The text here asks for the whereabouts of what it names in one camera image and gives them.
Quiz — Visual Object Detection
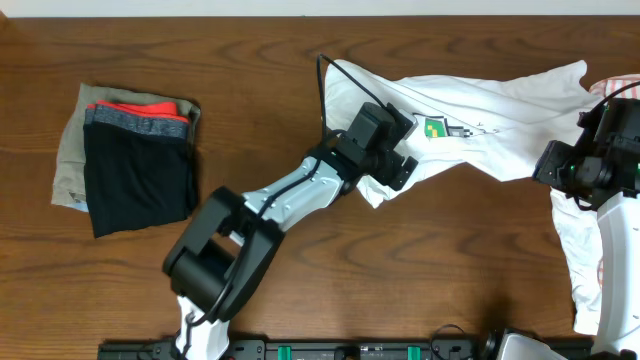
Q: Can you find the white garment in pile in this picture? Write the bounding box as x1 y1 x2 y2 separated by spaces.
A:
550 189 603 335

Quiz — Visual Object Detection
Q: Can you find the black boxer shorts grey waistband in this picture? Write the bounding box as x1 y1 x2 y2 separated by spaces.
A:
83 108 198 238

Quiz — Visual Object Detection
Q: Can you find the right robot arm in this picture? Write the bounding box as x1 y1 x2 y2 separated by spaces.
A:
532 92 639 359

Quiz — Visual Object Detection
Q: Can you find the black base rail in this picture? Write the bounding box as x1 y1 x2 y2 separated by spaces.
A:
97 339 480 360

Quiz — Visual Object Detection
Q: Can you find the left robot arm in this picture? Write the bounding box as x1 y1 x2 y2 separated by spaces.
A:
162 102 417 359

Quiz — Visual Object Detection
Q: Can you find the khaki folded garment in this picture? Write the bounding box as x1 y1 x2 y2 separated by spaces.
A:
51 83 201 213

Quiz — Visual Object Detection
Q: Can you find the red folded garment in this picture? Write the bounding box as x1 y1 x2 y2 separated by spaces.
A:
87 100 189 124

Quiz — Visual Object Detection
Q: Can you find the left black cable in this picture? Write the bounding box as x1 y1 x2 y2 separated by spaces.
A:
172 52 391 360

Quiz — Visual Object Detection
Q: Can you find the red white striped garment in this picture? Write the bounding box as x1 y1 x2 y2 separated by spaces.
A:
589 74 640 99

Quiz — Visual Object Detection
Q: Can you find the white t-shirt with pixel logo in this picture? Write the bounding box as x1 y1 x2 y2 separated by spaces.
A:
325 60 600 190

